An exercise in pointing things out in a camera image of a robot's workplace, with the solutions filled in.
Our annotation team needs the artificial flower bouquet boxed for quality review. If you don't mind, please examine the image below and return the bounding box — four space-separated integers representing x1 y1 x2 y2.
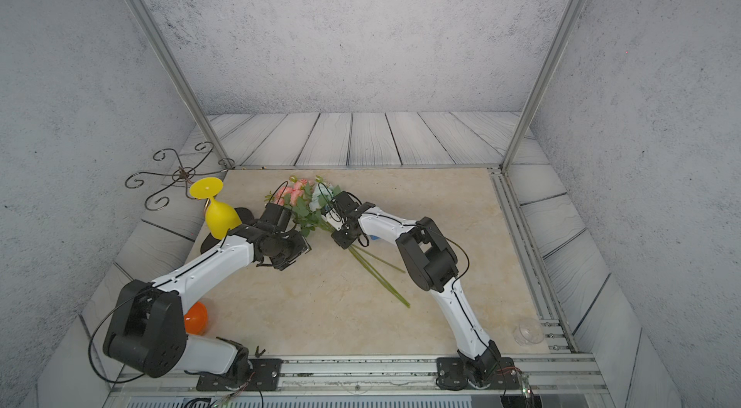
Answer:
264 176 411 309

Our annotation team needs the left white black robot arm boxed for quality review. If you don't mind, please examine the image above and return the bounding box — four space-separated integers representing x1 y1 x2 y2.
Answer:
102 203 311 387

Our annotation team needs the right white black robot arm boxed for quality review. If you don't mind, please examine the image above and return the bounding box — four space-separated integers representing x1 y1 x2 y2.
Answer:
321 192 502 388

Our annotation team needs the black oval tray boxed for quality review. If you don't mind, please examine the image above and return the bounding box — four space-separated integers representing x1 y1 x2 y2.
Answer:
200 207 255 255

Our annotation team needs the yellow plastic goblet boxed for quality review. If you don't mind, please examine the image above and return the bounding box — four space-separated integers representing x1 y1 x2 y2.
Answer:
189 178 239 240

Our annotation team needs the orange plastic bowl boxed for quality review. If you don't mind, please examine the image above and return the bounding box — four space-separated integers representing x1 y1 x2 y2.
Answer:
183 302 208 336

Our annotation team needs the clear plastic cup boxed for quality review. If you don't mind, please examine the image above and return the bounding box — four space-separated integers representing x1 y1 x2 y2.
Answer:
513 318 545 346

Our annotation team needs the curly metal wire stand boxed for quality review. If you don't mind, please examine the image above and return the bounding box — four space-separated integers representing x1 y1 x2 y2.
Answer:
125 141 235 212

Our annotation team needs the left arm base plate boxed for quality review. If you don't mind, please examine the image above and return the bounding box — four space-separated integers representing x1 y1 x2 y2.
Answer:
195 358 284 393

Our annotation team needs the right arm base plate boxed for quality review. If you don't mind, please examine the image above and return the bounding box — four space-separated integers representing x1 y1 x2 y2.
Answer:
435 357 521 392

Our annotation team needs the aluminium rail front frame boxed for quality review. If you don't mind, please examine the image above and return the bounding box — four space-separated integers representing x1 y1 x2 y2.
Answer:
106 353 614 407

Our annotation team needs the left aluminium corner post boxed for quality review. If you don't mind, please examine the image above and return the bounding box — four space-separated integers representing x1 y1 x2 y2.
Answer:
123 0 233 169

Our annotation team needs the aluminium corner post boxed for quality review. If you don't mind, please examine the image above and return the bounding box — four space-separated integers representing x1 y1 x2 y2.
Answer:
123 0 233 169
500 0 587 173

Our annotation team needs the right aluminium corner post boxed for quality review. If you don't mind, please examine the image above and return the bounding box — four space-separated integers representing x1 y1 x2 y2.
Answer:
500 0 587 173

